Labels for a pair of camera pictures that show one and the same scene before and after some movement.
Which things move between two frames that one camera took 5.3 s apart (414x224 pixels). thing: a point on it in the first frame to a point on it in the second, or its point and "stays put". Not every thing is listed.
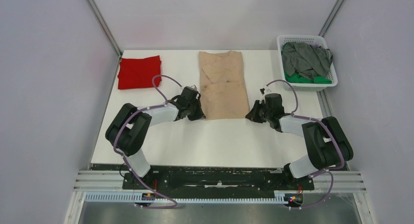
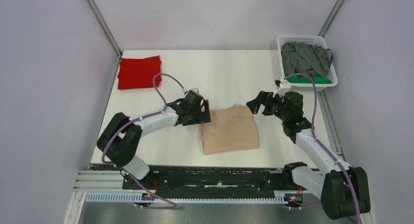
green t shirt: [297, 78] stays put
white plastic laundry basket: [306, 63] stays put
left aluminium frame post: [106, 28] stays put
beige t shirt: [223, 89] to [232, 129]
